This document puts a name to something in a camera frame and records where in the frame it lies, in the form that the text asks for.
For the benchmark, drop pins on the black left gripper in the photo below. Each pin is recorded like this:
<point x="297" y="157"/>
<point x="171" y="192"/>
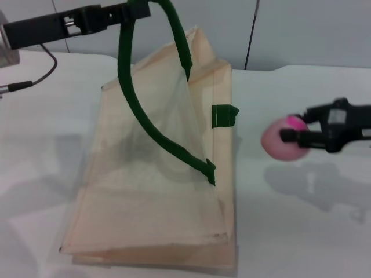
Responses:
<point x="37" y="32"/>

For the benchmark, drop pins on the black vertical wall strip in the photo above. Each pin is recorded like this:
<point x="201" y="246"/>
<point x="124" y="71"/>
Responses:
<point x="250" y="37"/>

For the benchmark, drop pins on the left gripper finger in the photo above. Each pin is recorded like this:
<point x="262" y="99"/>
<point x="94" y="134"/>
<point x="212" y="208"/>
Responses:
<point x="130" y="10"/>

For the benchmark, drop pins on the pink peach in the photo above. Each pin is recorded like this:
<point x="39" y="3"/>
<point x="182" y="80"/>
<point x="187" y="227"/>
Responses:
<point x="274" y="144"/>

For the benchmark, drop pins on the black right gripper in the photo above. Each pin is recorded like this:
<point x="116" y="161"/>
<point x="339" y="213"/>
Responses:
<point x="345" y="124"/>

